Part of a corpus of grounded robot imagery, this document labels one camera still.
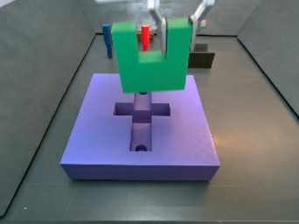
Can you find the blue peg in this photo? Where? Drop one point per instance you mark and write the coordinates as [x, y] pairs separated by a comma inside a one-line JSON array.
[[105, 28]]

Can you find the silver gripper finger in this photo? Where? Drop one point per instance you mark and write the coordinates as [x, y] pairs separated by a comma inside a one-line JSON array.
[[196, 17], [152, 6]]

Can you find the purple board with cross slot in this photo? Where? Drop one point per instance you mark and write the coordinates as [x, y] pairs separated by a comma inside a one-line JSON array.
[[99, 154]]

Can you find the green U-shaped block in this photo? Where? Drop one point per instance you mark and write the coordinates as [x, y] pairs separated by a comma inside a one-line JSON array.
[[153, 70]]

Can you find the red peg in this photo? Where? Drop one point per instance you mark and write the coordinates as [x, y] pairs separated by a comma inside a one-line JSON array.
[[145, 36]]

